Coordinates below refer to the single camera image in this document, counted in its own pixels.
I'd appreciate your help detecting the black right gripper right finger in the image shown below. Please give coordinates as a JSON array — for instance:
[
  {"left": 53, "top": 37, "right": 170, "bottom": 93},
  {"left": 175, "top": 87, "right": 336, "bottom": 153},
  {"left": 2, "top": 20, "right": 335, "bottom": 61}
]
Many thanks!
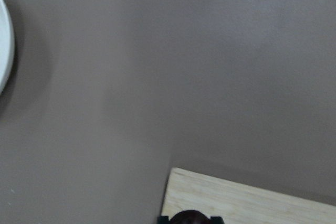
[{"left": 210, "top": 216, "right": 223, "bottom": 224}]

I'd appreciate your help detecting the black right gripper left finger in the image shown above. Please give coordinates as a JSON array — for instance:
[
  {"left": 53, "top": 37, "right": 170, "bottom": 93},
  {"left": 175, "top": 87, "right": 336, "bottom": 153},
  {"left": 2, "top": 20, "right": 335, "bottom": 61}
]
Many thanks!
[{"left": 156, "top": 216, "right": 170, "bottom": 224}]

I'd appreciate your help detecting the dark red cherry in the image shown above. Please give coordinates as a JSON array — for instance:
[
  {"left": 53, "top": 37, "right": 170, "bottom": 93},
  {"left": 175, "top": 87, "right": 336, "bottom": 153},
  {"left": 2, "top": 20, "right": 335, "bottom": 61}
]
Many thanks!
[{"left": 170, "top": 210, "right": 211, "bottom": 224}]

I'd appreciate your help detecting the beige round plate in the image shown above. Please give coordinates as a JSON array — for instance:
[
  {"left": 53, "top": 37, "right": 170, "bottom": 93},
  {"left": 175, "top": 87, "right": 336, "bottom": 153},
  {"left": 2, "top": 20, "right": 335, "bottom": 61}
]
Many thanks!
[{"left": 0, "top": 0, "right": 15, "bottom": 93}]

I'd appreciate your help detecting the wooden cutting board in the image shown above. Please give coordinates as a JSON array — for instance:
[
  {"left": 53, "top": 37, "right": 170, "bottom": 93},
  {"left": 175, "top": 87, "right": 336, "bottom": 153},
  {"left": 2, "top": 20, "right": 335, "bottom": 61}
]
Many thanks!
[{"left": 161, "top": 168, "right": 335, "bottom": 223}]

